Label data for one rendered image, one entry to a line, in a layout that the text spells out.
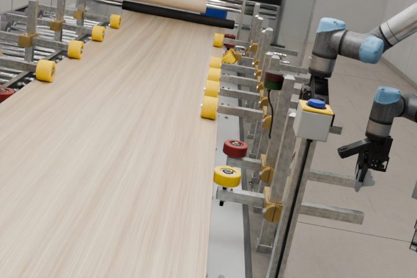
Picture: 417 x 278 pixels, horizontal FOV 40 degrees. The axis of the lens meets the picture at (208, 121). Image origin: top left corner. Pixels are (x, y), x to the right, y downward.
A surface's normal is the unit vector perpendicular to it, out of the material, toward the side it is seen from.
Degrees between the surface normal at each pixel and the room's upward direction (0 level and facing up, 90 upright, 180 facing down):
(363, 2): 90
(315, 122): 90
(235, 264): 0
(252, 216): 0
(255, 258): 0
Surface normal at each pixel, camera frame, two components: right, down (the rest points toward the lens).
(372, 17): -0.04, 0.30
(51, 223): 0.18, -0.94
